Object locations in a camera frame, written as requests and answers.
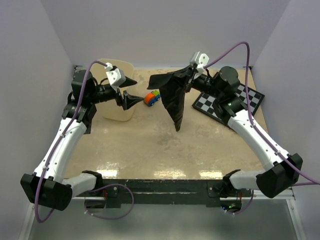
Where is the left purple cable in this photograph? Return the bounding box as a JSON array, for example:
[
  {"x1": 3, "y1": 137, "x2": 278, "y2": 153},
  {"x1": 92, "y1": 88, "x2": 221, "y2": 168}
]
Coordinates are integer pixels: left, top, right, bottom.
[{"x1": 34, "y1": 59, "x2": 135, "y2": 224}]

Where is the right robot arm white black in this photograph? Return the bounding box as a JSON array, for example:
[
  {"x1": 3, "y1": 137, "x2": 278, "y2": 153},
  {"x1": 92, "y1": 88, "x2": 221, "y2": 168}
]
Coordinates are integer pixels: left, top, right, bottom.
[{"x1": 186, "y1": 66, "x2": 303, "y2": 198}]

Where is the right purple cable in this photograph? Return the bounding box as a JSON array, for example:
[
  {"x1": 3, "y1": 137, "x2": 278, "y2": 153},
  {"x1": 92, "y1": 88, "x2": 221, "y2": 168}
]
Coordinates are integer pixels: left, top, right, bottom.
[{"x1": 204, "y1": 41, "x2": 320, "y2": 215}]

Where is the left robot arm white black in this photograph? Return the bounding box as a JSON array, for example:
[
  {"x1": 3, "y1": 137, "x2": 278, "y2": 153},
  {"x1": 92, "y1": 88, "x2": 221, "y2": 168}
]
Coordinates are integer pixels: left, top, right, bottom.
[{"x1": 20, "y1": 68, "x2": 143, "y2": 211}]

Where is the black white chessboard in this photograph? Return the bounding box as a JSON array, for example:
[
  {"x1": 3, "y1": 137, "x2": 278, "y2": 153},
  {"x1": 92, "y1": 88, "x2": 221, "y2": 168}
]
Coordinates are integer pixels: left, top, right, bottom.
[{"x1": 192, "y1": 83, "x2": 265, "y2": 124}]

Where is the purple cable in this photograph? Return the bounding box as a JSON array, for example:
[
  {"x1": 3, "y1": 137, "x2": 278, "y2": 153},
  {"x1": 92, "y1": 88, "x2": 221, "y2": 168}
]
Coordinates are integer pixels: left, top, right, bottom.
[
  {"x1": 34, "y1": 59, "x2": 135, "y2": 224},
  {"x1": 204, "y1": 41, "x2": 320, "y2": 215}
]

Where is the colourful toy car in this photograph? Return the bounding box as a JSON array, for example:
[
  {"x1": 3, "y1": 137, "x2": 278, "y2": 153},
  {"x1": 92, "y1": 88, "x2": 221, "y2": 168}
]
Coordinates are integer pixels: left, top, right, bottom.
[{"x1": 143, "y1": 90, "x2": 161, "y2": 107}]

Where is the beige plastic trash bin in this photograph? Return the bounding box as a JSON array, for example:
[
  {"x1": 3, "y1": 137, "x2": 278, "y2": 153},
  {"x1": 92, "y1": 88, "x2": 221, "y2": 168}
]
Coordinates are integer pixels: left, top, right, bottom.
[{"x1": 95, "y1": 58, "x2": 136, "y2": 122}]

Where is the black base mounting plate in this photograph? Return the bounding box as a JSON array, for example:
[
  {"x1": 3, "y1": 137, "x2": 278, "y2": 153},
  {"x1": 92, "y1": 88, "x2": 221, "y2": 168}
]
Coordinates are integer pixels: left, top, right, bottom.
[{"x1": 73, "y1": 178, "x2": 253, "y2": 209}]

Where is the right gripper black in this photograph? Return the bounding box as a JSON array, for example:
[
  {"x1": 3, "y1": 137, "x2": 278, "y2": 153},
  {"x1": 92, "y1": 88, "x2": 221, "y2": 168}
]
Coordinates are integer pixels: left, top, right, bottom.
[{"x1": 166, "y1": 63, "x2": 223, "y2": 100}]

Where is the black trash bag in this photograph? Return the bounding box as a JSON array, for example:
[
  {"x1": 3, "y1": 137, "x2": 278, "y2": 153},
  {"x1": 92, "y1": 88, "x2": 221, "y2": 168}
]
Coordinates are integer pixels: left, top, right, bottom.
[{"x1": 147, "y1": 66, "x2": 192, "y2": 132}]

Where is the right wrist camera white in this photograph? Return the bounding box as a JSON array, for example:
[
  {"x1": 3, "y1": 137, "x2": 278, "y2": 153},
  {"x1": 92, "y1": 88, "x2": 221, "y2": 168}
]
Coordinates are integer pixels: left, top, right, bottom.
[{"x1": 189, "y1": 51, "x2": 210, "y2": 75}]

